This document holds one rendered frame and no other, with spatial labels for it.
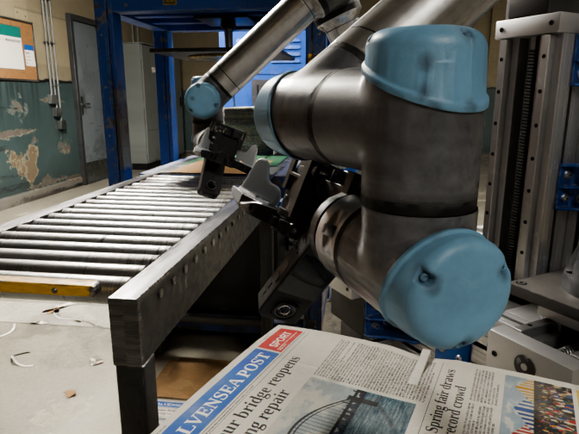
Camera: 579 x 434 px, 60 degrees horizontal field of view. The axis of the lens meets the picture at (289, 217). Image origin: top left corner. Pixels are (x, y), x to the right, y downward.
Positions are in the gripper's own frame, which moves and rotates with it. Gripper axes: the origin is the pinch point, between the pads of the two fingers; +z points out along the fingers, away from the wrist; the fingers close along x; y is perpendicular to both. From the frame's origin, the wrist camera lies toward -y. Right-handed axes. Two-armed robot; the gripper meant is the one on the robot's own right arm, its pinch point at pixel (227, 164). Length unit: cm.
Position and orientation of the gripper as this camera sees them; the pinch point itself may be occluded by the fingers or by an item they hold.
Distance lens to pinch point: 98.1
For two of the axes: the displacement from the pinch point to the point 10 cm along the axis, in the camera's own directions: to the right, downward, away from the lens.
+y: 3.6, -9.3, -1.1
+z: 2.9, 2.2, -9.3
